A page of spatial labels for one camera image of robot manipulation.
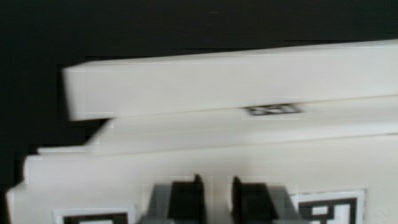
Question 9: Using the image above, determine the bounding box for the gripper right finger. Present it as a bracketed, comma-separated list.
[230, 177, 308, 224]

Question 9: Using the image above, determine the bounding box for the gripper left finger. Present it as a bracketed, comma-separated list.
[143, 175, 205, 224]

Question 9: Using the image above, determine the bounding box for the small white door panel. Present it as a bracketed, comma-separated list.
[6, 135, 398, 224]

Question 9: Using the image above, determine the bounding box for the white panel with tag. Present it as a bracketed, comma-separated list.
[63, 39, 398, 156]

